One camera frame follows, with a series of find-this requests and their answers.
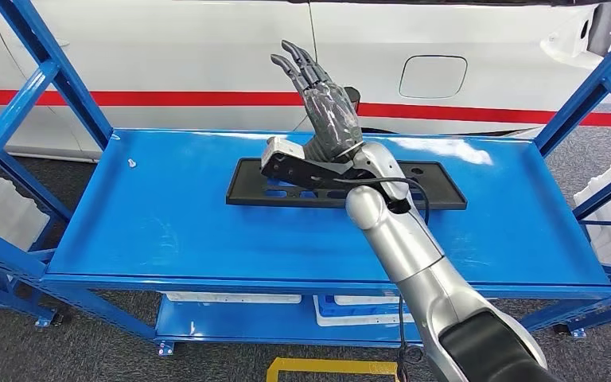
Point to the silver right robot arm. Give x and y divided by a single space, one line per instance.
405 242

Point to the small white scrap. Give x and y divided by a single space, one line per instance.
132 163

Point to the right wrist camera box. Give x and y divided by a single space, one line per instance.
279 153

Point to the white fuel filler flap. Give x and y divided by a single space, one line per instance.
432 76

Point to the long black plastic part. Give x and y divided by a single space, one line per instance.
245 182

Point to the black cylinder device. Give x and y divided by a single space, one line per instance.
354 97

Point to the blue metal shelf rack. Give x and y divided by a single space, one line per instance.
179 226

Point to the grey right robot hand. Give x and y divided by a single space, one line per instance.
332 116

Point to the yellow floor tape rectangle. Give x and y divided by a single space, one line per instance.
326 365

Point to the white car with red stripe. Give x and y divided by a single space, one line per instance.
179 47

